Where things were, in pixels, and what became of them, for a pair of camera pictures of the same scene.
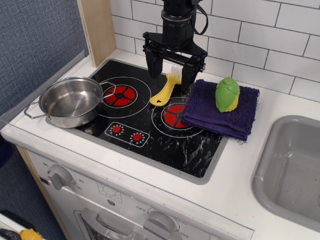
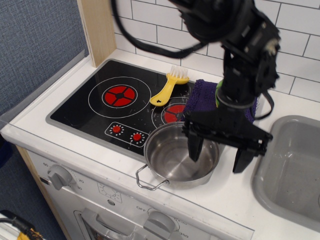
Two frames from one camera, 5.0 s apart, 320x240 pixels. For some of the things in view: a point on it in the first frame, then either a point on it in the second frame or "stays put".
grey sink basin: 286,175 stays put
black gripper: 176,43 → 236,128
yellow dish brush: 174,77 stays put
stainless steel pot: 71,102 → 167,158
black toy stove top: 127,121 stays put
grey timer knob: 59,176 stays put
